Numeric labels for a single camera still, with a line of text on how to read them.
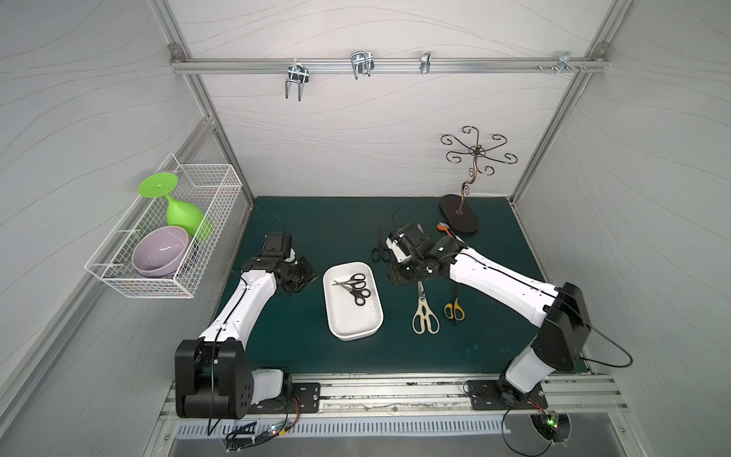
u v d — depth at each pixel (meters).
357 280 0.96
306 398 0.73
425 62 0.76
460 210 1.14
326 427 0.70
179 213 0.64
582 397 0.75
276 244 0.67
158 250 0.62
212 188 0.80
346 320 0.87
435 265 0.56
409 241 0.62
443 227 1.12
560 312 0.43
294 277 0.71
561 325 0.41
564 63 0.76
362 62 0.76
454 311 0.88
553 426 0.72
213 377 0.40
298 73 0.78
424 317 0.88
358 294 0.93
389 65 0.78
